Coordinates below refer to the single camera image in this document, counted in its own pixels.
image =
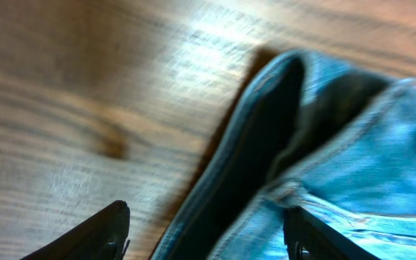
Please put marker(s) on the blue denim jeans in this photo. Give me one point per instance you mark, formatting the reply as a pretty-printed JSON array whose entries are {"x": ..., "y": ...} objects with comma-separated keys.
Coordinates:
[{"x": 310, "y": 132}]

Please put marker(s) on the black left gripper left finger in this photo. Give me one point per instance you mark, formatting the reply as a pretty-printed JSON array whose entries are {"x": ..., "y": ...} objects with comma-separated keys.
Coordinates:
[{"x": 103, "y": 236}]

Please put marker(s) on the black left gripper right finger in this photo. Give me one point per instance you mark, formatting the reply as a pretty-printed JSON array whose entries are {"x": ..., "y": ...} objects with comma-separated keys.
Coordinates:
[{"x": 316, "y": 238}]

